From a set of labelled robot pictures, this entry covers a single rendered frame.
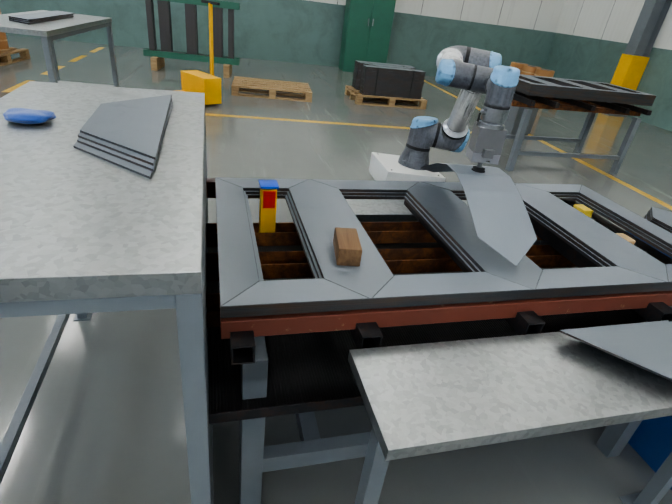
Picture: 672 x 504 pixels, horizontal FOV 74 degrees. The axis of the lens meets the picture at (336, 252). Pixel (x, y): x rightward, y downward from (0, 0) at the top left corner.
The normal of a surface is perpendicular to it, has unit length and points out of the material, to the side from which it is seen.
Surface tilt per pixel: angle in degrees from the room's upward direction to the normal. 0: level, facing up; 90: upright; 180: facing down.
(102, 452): 0
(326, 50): 90
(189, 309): 90
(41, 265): 0
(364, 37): 90
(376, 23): 90
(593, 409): 0
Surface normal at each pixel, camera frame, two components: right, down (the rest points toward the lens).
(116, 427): 0.11, -0.86
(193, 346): 0.24, 0.51
